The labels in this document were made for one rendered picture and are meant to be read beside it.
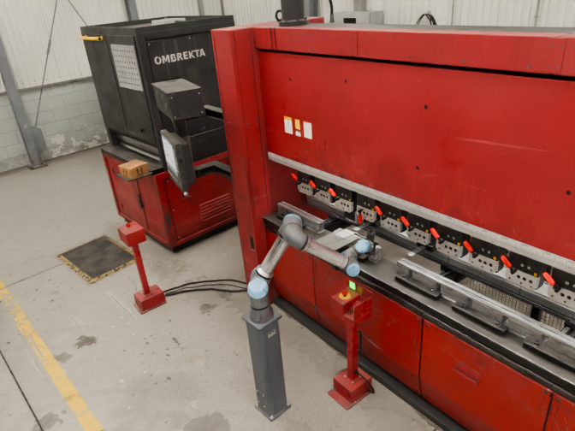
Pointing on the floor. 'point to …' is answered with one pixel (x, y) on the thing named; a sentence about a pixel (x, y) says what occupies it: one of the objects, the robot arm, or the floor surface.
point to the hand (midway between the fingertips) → (374, 243)
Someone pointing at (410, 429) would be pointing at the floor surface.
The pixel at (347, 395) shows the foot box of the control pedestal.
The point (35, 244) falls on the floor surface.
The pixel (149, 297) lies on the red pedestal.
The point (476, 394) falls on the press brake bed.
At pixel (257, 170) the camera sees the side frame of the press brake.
